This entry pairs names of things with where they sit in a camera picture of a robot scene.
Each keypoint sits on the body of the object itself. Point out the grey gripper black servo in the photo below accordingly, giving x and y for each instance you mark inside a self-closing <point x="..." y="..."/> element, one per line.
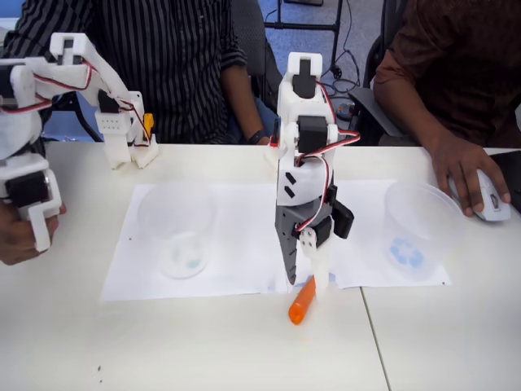
<point x="294" y="228"/>

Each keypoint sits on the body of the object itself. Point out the orange carrot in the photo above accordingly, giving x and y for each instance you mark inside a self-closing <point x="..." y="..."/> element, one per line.
<point x="299" y="311"/>

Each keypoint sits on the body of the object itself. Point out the white computer mouse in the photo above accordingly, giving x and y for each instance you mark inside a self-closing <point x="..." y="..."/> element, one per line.
<point x="494" y="209"/>

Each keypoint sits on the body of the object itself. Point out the white leader robot arm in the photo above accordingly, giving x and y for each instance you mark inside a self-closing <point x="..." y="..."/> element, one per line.
<point x="110" y="81"/>

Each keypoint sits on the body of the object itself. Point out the brown-shirt person's forearm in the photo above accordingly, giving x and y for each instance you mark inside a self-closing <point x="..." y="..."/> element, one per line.
<point x="415" y="118"/>

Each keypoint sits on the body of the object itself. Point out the white follower robot arm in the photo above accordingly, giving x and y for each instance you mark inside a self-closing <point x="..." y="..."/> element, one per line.
<point x="301" y="106"/>

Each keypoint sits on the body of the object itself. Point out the striped-shirt person's left forearm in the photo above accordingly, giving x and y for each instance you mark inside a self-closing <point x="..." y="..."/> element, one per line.
<point x="244" y="102"/>

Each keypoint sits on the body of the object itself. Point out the brown-shirt person's hand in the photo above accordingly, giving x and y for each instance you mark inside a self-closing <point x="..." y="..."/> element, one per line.
<point x="460" y="167"/>

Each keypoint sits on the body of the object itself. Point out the striped-shirt person's right hand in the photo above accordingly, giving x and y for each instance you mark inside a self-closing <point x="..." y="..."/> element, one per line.
<point x="16" y="240"/>

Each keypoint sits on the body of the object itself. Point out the white paper sheet blue print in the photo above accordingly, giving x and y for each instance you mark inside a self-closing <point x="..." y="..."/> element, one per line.
<point x="366" y="203"/>

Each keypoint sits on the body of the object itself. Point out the clear cup blue recycle print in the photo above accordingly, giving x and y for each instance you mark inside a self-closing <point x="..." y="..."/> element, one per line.
<point x="407" y="252"/>

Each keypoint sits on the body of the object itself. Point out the clear plastic cup green print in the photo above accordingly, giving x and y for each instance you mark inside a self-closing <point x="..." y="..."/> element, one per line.
<point x="183" y="260"/>

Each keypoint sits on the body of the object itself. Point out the black wristband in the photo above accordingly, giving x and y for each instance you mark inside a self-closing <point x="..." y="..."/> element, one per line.
<point x="257" y="136"/>

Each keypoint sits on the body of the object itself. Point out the orange blue floor gadget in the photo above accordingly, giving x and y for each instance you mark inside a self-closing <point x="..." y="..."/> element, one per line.
<point x="345" y="110"/>

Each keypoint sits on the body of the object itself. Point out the black chair grey armrest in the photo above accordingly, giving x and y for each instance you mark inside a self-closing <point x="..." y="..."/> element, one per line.
<point x="374" y="118"/>

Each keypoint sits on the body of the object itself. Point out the plain white paper sheet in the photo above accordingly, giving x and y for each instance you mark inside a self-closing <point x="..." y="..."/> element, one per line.
<point x="134" y="264"/>

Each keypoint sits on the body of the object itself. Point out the black laptop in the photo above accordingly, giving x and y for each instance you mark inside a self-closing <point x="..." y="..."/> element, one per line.
<point x="510" y="171"/>

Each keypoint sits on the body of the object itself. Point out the person in striped shirt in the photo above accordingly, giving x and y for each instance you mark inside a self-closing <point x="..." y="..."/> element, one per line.
<point x="175" y="61"/>

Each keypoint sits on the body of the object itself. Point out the person in brown shirt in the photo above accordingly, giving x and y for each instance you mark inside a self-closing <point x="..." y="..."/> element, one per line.
<point x="460" y="53"/>

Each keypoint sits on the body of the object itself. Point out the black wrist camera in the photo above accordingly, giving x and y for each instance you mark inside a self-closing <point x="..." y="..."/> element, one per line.
<point x="342" y="220"/>

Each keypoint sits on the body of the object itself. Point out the black metal frame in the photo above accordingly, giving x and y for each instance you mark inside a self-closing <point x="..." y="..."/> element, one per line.
<point x="301" y="26"/>

